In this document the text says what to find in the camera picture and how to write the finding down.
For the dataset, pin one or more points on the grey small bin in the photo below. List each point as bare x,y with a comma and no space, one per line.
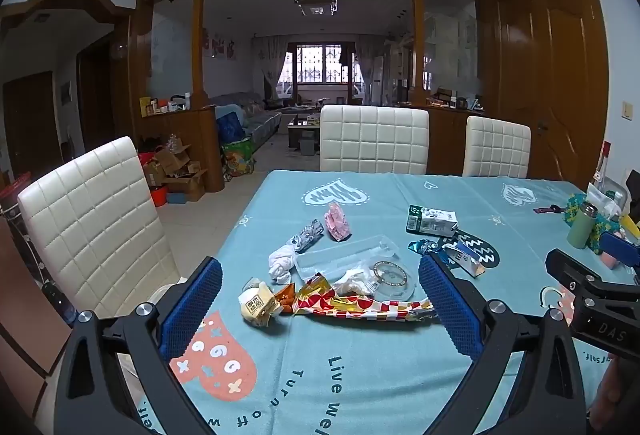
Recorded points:
308,145

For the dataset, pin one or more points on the blue fabric bag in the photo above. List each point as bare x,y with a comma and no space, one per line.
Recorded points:
230,127

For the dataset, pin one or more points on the red bucket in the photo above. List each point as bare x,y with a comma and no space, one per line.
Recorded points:
158,196

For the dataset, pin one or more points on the wall light switch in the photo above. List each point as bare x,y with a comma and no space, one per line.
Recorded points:
626,109

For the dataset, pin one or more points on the dark wooden door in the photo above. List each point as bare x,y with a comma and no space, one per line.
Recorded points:
27,120

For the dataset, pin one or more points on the clear plastic tray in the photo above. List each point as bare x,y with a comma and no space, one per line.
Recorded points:
340,255

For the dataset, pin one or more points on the blue flat box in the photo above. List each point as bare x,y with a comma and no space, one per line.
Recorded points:
176,198

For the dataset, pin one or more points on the yellow box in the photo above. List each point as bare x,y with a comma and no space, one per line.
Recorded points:
146,106

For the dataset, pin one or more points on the dark coffee table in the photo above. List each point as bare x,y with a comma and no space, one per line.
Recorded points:
302,125

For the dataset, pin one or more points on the purple wristwatch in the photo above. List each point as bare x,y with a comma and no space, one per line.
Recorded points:
547,209

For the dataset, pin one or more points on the ceiling lamp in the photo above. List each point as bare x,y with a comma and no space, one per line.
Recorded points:
315,5

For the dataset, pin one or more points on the white tissue wad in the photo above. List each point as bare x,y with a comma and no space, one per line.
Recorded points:
280,260

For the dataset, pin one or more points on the open cardboard box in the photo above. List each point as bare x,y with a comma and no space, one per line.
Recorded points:
170,160

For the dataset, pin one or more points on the blue foil wrapper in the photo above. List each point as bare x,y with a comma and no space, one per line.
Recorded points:
420,245

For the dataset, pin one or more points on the small cardboard box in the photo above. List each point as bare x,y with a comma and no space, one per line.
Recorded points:
151,174

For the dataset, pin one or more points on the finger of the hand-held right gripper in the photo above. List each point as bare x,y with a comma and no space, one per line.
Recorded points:
620,247
565,265

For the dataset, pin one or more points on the white quilted dining chair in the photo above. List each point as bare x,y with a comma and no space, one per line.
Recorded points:
497,147
375,140
95,215

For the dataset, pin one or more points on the green thermos bottle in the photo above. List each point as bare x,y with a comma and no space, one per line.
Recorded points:
581,230

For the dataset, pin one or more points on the green blue knit pouch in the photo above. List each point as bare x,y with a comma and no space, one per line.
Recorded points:
602,225

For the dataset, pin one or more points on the wall posters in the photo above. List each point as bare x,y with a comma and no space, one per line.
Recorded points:
220,46

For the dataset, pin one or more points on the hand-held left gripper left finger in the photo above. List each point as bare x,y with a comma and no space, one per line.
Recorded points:
192,310

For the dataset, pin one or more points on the small white blue carton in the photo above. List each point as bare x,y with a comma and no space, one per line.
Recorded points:
462,260

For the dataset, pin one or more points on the colourful woven bag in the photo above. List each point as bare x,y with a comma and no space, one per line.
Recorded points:
239,160

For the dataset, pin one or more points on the pink crumpled wrapper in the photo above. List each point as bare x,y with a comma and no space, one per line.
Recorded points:
337,221

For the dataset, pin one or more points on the round clear gold-rimmed lid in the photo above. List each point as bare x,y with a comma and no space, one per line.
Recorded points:
387,275

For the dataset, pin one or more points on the crumpled clear plastic bag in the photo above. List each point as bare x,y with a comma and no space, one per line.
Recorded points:
350,282

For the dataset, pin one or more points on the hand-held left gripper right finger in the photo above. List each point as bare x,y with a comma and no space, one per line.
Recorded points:
447,310

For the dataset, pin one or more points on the red yellow checked wrapper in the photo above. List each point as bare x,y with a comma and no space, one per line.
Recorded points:
360,307

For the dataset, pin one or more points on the orange snack wrapper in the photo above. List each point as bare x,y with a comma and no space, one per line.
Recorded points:
285,297

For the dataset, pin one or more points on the person's right hand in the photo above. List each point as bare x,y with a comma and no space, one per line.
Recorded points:
612,395

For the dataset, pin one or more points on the silver foil wrapper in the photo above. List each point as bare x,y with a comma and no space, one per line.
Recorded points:
307,235

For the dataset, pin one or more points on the green white milk carton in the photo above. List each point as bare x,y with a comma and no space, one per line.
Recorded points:
432,220

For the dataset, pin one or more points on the grey blue sofa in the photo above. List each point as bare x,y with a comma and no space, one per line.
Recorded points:
260,120

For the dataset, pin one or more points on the white yellow snack packet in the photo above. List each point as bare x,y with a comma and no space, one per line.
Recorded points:
257,307

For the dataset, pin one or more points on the wooden half-height cabinet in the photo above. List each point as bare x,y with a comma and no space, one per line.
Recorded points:
200,135

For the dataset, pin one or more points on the wooden panel door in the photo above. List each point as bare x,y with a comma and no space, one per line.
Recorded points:
550,80

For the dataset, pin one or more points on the large cardboard box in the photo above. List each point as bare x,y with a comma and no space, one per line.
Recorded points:
187,187

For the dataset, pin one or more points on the barred window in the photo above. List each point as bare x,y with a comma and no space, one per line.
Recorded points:
318,64

